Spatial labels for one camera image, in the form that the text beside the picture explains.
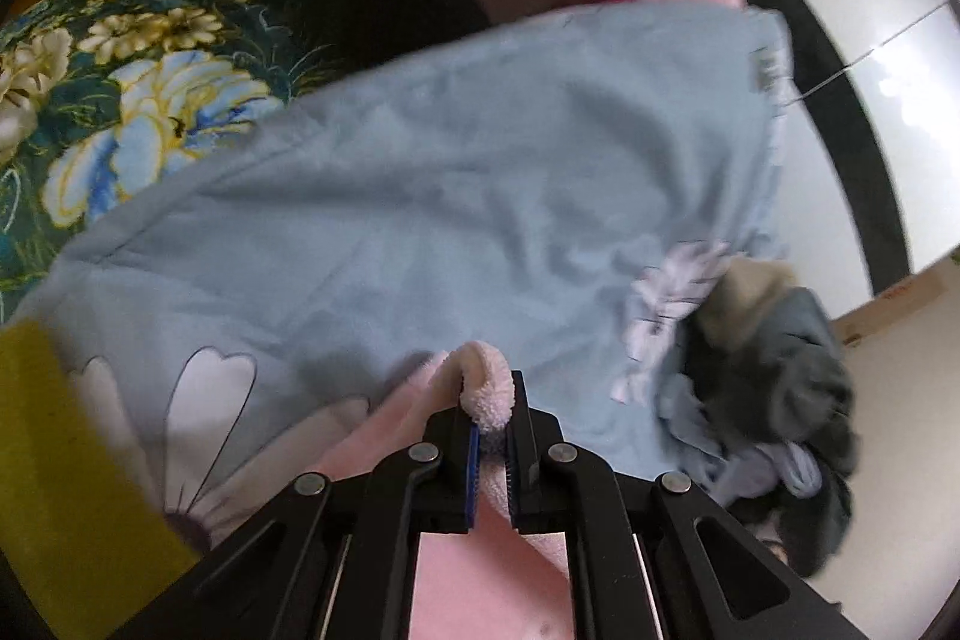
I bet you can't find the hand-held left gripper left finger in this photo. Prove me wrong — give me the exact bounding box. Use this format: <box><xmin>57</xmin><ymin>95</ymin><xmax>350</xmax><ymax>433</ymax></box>
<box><xmin>105</xmin><ymin>410</ymin><xmax>482</xmax><ymax>640</ymax></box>

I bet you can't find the white wardrobe with black band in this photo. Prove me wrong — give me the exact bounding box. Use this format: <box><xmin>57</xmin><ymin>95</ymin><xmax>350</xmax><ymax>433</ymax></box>
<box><xmin>643</xmin><ymin>0</ymin><xmax>960</xmax><ymax>320</ymax></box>

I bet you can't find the yellow cloth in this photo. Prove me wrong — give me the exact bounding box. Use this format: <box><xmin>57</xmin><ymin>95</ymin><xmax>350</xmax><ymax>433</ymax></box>
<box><xmin>0</xmin><ymin>316</ymin><xmax>205</xmax><ymax>640</ymax></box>

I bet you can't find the cardboard box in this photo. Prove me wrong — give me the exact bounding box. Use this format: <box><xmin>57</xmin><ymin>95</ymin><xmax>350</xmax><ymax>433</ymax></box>
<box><xmin>828</xmin><ymin>245</ymin><xmax>960</xmax><ymax>350</ymax></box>

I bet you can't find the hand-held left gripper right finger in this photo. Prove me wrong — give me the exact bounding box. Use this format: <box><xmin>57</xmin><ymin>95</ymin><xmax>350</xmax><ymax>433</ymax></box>
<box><xmin>503</xmin><ymin>369</ymin><xmax>872</xmax><ymax>640</ymax></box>

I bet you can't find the dark floral bed sheet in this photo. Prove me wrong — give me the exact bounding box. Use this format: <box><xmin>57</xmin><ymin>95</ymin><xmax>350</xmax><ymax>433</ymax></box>
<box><xmin>0</xmin><ymin>0</ymin><xmax>377</xmax><ymax>324</ymax></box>

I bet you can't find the dark grey cartoon print sweatshirt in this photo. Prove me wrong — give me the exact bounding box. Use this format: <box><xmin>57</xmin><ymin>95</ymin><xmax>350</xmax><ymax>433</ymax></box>
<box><xmin>673</xmin><ymin>286</ymin><xmax>861</xmax><ymax>579</ymax></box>

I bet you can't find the blue floral quilt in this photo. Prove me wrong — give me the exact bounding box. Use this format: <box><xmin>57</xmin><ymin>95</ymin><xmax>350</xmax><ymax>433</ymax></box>
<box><xmin>10</xmin><ymin>1</ymin><xmax>797</xmax><ymax>537</ymax></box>

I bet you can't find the pink fleece garment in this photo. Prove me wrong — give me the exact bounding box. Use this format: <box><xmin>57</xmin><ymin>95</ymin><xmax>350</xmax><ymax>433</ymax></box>
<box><xmin>310</xmin><ymin>341</ymin><xmax>580</xmax><ymax>640</ymax></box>

